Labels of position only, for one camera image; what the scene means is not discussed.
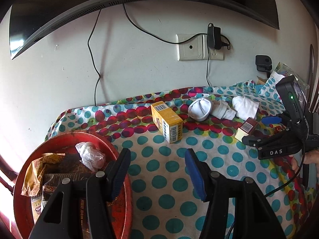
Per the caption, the dark red cigarette box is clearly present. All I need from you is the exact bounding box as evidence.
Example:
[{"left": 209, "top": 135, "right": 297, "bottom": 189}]
[{"left": 235, "top": 118, "right": 258, "bottom": 142}]

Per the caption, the yellow medicine box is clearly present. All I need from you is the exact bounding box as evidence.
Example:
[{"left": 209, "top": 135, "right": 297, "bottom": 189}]
[{"left": 151, "top": 101, "right": 183, "bottom": 144}]

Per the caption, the white sock with cuff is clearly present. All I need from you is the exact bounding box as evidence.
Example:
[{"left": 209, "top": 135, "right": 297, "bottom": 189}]
[{"left": 188, "top": 98, "right": 213, "bottom": 122}]

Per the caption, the person's right hand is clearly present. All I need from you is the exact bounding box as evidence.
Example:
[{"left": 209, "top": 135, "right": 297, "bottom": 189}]
[{"left": 289, "top": 149, "right": 319, "bottom": 173}]

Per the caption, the clear plastic wrapped item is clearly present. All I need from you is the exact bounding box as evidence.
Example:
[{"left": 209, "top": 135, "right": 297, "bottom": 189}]
[{"left": 75, "top": 142, "right": 105, "bottom": 172}]

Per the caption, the red round tray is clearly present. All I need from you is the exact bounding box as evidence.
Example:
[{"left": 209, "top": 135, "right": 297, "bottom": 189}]
[{"left": 14, "top": 131, "right": 133, "bottom": 238}]

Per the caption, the polka dot bed sheet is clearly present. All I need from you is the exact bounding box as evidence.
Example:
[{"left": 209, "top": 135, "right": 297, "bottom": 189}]
[{"left": 46, "top": 80, "right": 318, "bottom": 238}]

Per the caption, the dark brown snack packet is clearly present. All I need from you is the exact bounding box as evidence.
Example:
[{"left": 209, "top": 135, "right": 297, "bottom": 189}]
[{"left": 42, "top": 153, "right": 93, "bottom": 208}]

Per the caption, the yellow cartoon face box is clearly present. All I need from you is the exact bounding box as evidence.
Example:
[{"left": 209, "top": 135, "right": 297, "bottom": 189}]
[{"left": 30, "top": 193, "right": 42, "bottom": 223}]

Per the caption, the golden snack wrapper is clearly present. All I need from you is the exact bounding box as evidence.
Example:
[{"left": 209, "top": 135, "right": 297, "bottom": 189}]
[{"left": 21, "top": 153, "right": 65, "bottom": 197}]

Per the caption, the black power adapter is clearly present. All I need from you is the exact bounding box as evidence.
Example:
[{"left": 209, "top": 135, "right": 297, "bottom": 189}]
[{"left": 207, "top": 23, "right": 222, "bottom": 50}]

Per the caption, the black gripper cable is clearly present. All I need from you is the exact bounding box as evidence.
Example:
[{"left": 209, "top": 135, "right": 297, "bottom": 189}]
[{"left": 264, "top": 141, "right": 307, "bottom": 199}]

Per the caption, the black adapter cable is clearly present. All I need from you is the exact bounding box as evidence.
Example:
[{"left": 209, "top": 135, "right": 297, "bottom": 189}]
[{"left": 205, "top": 52, "right": 212, "bottom": 87}]

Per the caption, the white wall socket plate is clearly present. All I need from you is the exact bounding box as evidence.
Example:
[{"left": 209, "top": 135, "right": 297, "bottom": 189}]
[{"left": 177, "top": 34, "right": 224, "bottom": 61}]

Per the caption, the black monitor cable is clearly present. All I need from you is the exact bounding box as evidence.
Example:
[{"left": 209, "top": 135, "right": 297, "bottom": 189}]
[{"left": 87, "top": 8, "right": 102, "bottom": 106}]

